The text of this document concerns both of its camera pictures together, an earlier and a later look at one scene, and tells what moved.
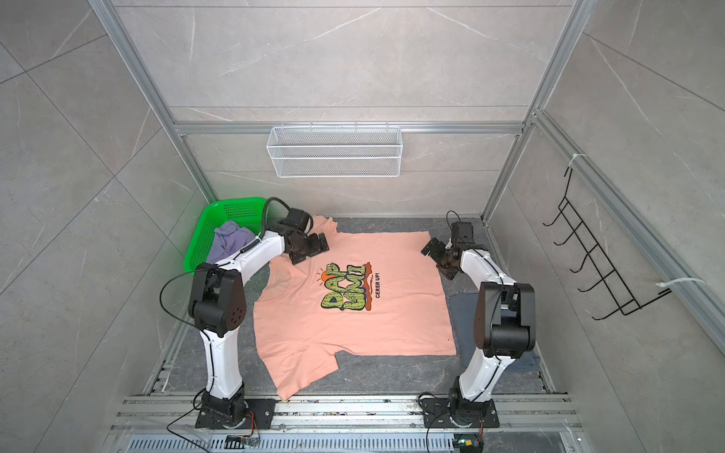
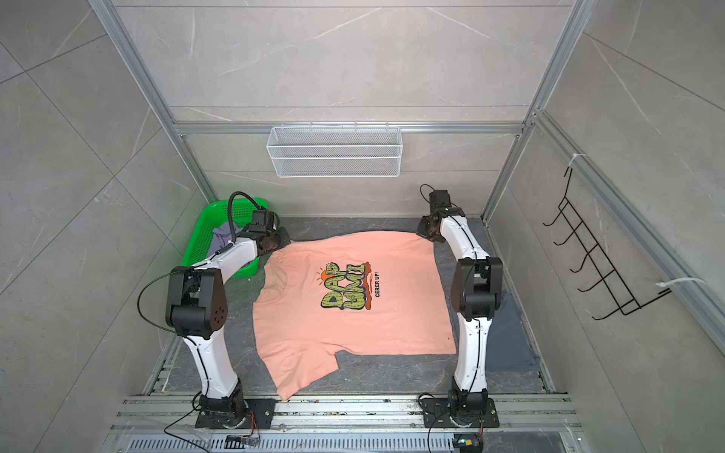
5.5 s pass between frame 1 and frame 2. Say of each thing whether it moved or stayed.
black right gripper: moved
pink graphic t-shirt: stayed
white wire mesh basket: stayed
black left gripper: moved
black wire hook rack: stayed
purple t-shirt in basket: stayed
